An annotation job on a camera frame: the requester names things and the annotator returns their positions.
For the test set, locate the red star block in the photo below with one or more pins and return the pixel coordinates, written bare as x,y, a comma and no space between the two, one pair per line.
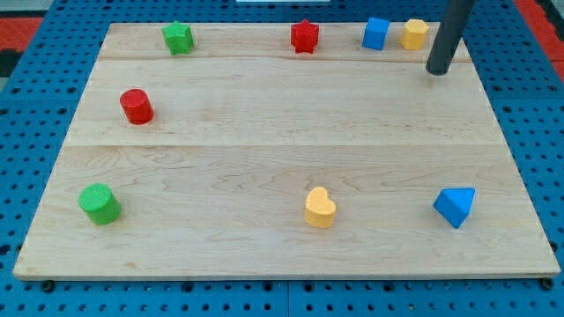
304,36

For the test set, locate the green star block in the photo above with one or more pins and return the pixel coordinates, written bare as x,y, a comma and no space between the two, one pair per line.
178,38

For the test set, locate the wooden board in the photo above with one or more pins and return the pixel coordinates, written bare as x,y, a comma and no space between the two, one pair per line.
214,186

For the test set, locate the yellow heart block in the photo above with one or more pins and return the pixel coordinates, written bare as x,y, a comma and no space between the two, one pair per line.
320,210

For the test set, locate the red cylinder block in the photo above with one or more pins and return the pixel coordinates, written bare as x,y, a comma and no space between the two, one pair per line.
136,106

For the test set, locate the blue cube block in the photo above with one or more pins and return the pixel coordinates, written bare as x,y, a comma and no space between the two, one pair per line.
375,33

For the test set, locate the blue triangle block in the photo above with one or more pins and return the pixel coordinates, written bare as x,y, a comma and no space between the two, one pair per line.
455,204

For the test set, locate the yellow hexagon block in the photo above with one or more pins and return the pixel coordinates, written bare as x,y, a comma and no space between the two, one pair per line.
414,34

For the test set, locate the green cylinder block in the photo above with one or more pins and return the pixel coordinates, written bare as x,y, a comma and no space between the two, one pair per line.
99,203

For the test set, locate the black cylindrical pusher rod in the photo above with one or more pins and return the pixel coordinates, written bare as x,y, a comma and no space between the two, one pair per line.
450,31

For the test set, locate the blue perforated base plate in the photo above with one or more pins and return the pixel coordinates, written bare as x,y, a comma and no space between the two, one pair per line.
42,94

